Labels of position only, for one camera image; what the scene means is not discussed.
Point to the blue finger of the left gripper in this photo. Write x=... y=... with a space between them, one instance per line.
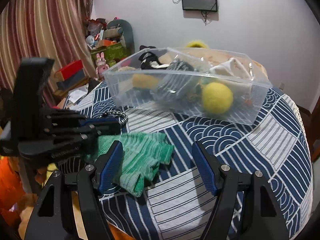
x=80 y=122
x=60 y=135

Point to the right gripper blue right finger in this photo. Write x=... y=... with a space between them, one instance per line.
x=208 y=168

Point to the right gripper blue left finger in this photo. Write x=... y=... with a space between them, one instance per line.
x=106 y=166

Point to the green knitted glove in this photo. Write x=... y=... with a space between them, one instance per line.
x=143 y=153

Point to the yellow cylindrical soft toy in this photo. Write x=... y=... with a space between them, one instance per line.
x=143 y=81

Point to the white soft cloth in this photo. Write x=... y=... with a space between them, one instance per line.
x=240 y=84

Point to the blue white patterned tablecloth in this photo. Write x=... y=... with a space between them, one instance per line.
x=275 y=145

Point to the pink rabbit doll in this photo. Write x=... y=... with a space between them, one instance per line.
x=101 y=65

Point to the red shoe box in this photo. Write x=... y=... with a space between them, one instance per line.
x=67 y=71

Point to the green cardboard box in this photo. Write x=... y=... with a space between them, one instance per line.
x=111 y=52

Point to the yellow felt ball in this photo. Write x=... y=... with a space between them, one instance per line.
x=217 y=98

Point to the dark purple garment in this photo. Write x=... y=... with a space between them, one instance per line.
x=146 y=47

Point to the green dinosaur plush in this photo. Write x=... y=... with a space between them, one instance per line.
x=121 y=30

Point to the clear plastic storage bin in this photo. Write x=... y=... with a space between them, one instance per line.
x=244 y=109

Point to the striped red beige curtain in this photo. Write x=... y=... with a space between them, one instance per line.
x=44 y=28

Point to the beige plush blanket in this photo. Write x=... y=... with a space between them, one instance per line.
x=214 y=57

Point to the small wall monitor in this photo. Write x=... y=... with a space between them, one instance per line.
x=200 y=5

